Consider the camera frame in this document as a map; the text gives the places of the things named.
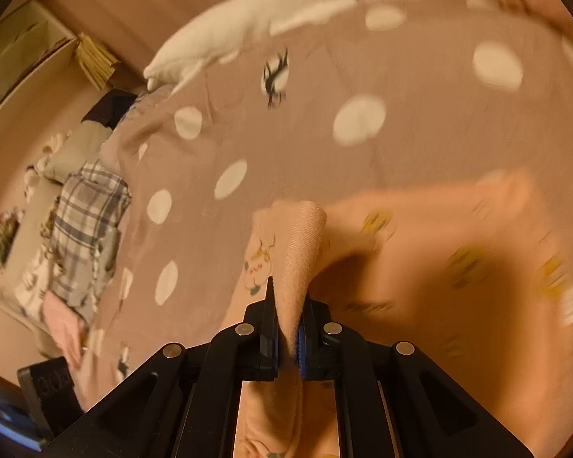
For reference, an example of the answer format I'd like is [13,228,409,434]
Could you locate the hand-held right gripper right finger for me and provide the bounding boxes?
[296,296,538,458]

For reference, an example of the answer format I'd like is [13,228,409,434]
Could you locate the grey pillow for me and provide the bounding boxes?
[43,121,113,184]

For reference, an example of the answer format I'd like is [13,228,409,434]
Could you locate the polka dot blanket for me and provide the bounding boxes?
[69,0,573,411]

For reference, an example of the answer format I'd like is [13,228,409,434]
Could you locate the plaid cloth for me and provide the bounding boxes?
[21,160,132,325]

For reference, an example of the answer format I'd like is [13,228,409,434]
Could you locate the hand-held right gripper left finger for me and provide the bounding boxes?
[43,277,280,458]

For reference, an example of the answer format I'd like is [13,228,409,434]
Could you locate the yellow tassel bundle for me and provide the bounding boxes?
[74,32,121,90]

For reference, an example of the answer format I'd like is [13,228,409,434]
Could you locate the dark cloth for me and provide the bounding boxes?
[82,90,139,131]

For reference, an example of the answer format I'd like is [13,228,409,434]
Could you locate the white goose plush toy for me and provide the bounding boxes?
[143,0,416,94]

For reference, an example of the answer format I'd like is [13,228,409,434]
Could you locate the white shelf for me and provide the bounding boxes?
[0,0,77,121]

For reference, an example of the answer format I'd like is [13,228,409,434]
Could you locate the light pink crumpled cloth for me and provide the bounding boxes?
[40,291,94,373]

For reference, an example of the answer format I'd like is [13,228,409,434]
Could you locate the small white plush toys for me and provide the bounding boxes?
[23,131,70,197]

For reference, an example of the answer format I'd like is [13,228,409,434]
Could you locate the pink curtain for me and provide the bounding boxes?
[38,0,268,83]

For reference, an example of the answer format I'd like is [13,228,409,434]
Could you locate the pink cartoon print top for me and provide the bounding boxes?
[231,169,573,458]

